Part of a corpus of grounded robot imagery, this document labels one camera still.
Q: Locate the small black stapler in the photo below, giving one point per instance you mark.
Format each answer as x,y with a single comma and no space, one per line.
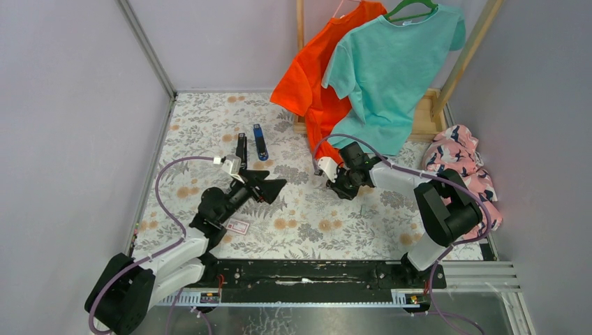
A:
241,148

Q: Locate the red staple box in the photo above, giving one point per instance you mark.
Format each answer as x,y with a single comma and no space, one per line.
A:
237,226

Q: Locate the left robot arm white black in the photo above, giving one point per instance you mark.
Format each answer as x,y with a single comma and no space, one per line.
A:
128,287

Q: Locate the pink clothes hanger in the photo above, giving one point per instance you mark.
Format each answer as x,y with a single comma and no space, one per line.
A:
344,7

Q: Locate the green clothes hanger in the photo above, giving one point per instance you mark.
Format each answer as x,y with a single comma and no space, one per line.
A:
410,10

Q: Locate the pink patterned cloth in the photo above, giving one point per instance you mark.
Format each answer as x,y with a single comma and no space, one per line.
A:
456,148

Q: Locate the wooden clothes rack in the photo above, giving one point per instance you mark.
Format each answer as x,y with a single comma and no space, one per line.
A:
428,118

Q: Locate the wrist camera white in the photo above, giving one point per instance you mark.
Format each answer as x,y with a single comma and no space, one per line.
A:
231,165
327,166

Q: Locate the floral table mat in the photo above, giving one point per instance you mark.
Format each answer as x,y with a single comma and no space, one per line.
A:
307,220

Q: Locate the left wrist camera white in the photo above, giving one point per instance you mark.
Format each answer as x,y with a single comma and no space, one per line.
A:
231,165

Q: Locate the orange t-shirt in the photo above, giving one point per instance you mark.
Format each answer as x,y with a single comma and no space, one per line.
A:
299,91

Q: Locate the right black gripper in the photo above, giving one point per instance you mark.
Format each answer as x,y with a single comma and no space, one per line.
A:
336,187

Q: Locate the teal t-shirt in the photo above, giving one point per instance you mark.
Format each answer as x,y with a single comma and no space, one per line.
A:
384,69

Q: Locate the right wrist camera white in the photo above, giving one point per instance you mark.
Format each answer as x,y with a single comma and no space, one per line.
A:
327,166

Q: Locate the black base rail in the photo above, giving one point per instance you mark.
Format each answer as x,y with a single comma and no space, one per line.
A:
314,281

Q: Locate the blue stapler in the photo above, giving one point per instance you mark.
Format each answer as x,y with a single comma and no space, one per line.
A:
261,146

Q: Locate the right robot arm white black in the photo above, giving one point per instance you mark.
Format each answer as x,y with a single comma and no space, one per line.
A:
448,210

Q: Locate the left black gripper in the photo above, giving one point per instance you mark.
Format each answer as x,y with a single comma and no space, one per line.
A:
268,190

